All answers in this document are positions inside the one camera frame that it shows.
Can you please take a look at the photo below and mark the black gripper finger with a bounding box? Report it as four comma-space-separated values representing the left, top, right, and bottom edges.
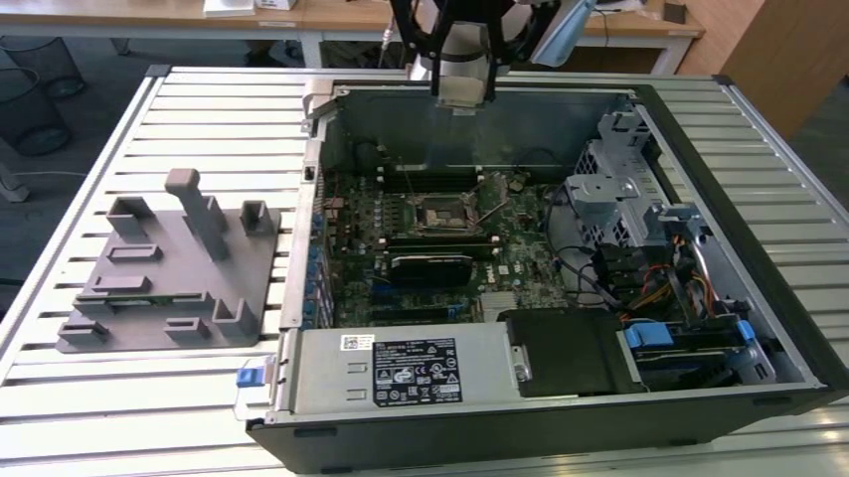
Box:
390, 0, 459, 98
488, 9, 536, 100

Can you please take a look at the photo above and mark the silver CPU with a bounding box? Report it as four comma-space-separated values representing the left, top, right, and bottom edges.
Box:
435, 74, 496, 111

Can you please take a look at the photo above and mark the metal socket cover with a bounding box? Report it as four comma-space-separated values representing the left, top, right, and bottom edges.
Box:
472, 173, 512, 224

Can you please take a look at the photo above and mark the thin metal locking lever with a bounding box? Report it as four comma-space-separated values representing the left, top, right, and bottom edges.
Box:
478, 190, 521, 225
395, 148, 421, 200

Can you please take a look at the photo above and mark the CPU socket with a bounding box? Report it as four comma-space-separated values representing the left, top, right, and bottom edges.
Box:
410, 192, 481, 236

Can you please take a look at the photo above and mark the silver metal drive cage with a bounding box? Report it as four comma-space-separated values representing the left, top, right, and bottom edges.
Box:
562, 109, 705, 249

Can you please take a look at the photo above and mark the wooden cabinet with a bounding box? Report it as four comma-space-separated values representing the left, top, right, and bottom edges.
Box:
676, 0, 849, 138

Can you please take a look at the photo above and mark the green motherboard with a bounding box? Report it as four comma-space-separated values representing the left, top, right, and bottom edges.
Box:
318, 166, 580, 330

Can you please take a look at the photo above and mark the black graphics card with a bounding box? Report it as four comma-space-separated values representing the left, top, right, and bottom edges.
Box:
387, 251, 478, 288

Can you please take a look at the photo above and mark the wooden desk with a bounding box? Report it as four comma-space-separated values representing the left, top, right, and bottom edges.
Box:
0, 0, 709, 76

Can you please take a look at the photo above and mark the silver chipset heatsink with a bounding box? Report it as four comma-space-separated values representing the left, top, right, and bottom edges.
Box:
478, 291, 521, 319

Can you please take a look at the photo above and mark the grey parts rack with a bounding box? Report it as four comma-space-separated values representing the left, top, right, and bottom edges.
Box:
55, 167, 285, 355

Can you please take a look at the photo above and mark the black mesh waste bin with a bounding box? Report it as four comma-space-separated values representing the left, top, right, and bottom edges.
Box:
0, 67, 75, 156
10, 37, 88, 98

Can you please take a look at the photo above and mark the black expansion slot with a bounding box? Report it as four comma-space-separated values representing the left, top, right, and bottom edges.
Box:
367, 306, 468, 323

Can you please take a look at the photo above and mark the hard disk in blue carrier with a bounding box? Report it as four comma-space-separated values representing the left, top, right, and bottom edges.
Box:
622, 320, 744, 390

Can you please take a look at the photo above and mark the green RAM stick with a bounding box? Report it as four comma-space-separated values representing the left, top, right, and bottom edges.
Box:
104, 294, 205, 306

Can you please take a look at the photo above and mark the silver power supply unit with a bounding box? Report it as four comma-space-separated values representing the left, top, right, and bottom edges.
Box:
265, 325, 532, 416

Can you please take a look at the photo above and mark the black PC case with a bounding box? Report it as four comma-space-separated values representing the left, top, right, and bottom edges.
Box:
233, 74, 849, 476

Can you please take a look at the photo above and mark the yellow red wire bundle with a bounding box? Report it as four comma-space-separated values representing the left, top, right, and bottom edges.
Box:
622, 236, 722, 319

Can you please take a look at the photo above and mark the dark flat cable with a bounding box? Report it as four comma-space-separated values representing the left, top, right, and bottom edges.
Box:
665, 233, 706, 330

